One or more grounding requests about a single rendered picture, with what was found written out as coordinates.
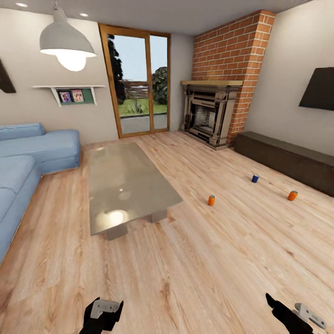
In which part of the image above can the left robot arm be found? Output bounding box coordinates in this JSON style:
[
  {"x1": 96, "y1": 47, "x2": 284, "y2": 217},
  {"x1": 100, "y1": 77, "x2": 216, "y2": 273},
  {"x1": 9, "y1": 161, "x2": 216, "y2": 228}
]
[{"x1": 79, "y1": 298, "x2": 123, "y2": 334}]

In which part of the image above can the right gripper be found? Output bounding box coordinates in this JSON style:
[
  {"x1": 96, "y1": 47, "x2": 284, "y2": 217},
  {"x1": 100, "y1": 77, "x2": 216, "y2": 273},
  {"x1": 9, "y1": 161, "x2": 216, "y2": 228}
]
[{"x1": 266, "y1": 293, "x2": 313, "y2": 334}]

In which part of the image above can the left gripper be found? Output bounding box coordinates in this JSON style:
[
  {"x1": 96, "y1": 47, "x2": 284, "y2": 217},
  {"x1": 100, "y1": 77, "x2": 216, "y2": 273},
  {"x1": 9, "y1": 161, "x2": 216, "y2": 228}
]
[{"x1": 81, "y1": 301, "x2": 123, "y2": 334}]

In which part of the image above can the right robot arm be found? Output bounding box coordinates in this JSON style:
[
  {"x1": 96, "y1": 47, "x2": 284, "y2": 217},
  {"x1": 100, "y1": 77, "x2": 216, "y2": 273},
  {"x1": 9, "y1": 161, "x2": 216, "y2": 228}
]
[{"x1": 266, "y1": 293, "x2": 327, "y2": 334}]

